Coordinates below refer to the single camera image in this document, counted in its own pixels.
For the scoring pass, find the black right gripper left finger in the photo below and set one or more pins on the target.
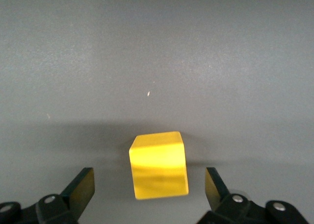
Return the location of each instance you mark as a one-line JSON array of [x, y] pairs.
[[61, 209]]

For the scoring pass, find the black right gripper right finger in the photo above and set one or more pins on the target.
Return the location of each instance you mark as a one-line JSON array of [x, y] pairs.
[[233, 209]]

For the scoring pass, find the yellow cube block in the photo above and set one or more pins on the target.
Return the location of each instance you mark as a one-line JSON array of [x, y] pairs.
[[158, 165]]

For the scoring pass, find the dark grey table mat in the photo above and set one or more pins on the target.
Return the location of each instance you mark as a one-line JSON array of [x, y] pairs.
[[147, 62]]

